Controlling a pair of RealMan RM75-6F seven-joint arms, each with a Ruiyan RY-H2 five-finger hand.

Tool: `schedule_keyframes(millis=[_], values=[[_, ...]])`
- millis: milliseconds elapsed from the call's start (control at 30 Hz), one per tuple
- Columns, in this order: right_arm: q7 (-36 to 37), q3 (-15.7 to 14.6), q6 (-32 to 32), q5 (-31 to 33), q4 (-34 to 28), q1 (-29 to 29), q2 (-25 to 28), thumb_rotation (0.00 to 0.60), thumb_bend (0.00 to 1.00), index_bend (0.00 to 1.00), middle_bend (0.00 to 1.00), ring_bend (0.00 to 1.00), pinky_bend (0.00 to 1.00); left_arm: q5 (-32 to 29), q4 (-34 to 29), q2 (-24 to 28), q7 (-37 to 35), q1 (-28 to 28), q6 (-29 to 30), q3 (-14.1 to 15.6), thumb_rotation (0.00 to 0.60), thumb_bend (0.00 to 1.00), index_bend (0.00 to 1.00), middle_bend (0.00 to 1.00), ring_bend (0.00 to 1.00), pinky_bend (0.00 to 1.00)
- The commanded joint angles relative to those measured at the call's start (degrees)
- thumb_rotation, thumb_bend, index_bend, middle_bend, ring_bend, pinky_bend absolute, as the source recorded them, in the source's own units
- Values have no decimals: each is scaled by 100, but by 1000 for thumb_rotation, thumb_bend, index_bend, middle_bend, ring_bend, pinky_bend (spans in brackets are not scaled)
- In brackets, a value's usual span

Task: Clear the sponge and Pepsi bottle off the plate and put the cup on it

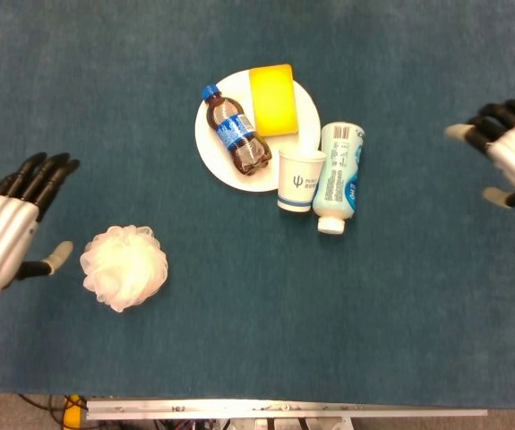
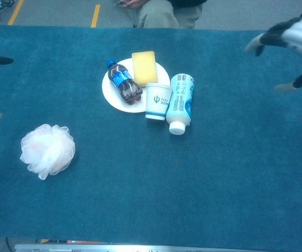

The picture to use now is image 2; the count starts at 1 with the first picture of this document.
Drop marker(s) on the seated person khaki trousers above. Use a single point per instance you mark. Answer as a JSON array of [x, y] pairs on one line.
[[156, 13]]

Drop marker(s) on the white paper cup blue print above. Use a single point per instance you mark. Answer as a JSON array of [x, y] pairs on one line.
[[158, 102]]

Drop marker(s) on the white light-blue plastic bottle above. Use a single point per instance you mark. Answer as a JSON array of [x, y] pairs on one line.
[[179, 105]]

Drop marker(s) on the yellow green sponge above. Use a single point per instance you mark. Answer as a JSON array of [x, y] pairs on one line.
[[144, 68]]

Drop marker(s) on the pink mesh bath loofah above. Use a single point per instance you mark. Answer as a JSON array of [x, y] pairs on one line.
[[48, 152]]

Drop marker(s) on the yellow floor tape strip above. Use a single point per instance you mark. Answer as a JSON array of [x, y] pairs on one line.
[[15, 13], [95, 15]]

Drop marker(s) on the teal table cloth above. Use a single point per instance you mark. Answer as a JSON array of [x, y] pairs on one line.
[[140, 197]]

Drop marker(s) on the aluminium profile rail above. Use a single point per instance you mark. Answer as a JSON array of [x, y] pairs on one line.
[[114, 248]]

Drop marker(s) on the white paper plate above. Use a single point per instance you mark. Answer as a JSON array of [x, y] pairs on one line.
[[108, 92]]

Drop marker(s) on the cola bottle blue label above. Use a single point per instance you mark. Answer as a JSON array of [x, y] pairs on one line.
[[125, 84]]

